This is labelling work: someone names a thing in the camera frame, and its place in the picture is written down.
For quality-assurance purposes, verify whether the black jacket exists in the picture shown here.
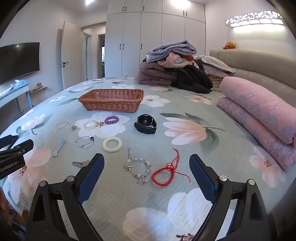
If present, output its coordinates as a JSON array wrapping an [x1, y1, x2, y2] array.
[[171, 65, 213, 93]]

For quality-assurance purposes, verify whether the wooden wall shelf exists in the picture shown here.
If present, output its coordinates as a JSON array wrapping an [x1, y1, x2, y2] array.
[[30, 82, 48, 93]]

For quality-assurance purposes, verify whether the stack of folded blankets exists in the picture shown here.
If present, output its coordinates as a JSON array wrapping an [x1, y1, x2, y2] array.
[[203, 64, 230, 92]]

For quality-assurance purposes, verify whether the light blue hair clip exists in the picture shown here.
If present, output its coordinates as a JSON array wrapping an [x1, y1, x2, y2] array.
[[52, 136, 66, 157]]

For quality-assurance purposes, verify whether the silver hair clip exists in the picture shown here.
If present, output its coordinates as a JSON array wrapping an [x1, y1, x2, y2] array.
[[71, 159, 90, 167]]

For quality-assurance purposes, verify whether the beige padded headboard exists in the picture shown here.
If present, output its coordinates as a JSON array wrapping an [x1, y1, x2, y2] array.
[[209, 49, 296, 122]]

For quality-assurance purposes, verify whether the white desk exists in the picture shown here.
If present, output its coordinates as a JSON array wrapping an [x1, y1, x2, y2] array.
[[0, 80, 33, 116]]

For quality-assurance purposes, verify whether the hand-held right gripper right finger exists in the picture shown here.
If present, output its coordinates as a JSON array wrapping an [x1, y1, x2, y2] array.
[[189, 153, 278, 241]]

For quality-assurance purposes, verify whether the white lace blanket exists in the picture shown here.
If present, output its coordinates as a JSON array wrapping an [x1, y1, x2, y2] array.
[[194, 55, 236, 73]]

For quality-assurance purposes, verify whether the pink rolled quilt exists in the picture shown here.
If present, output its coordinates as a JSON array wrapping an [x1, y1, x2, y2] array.
[[217, 76, 296, 172]]

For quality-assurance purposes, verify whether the white wall lamp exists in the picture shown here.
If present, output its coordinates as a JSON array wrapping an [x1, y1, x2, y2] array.
[[225, 11, 284, 29]]

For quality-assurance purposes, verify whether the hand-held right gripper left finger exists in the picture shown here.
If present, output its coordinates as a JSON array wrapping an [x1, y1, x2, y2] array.
[[27, 153, 105, 241]]

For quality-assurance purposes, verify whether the red string bracelet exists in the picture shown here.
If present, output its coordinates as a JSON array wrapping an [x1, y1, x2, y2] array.
[[151, 148, 191, 186]]

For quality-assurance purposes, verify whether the yellowish bead bracelet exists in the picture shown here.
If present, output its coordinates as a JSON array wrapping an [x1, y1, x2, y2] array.
[[83, 120, 99, 130]]

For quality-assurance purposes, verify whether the cream spiral hair tie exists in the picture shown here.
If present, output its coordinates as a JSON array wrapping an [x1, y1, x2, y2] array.
[[102, 136, 123, 153]]

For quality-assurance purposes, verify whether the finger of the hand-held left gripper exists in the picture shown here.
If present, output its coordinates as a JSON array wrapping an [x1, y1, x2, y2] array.
[[0, 135, 19, 152], [13, 139, 34, 155]]

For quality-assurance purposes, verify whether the brown wicker basket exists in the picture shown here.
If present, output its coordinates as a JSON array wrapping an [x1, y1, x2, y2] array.
[[78, 89, 144, 113]]

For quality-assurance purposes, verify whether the crystal butterfly charm bracelet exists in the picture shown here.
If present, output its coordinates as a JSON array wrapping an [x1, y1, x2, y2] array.
[[125, 147, 152, 184]]

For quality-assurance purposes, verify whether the black smartwatch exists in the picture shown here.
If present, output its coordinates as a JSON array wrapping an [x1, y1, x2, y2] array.
[[134, 114, 158, 134]]

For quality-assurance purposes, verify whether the white door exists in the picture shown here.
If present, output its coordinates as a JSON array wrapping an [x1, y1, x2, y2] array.
[[61, 21, 82, 90]]

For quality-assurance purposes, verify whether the white wardrobe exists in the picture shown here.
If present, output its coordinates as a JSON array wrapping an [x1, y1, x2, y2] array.
[[105, 0, 206, 79]]

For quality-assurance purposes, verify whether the black television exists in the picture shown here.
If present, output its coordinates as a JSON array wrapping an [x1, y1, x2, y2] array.
[[0, 42, 40, 86]]

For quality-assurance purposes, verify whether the thin silver bangle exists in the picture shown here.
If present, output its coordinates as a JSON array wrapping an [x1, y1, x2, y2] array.
[[75, 136, 94, 149]]

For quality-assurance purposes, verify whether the pale pink garment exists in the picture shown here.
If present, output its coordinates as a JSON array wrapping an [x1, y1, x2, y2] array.
[[157, 54, 192, 69]]

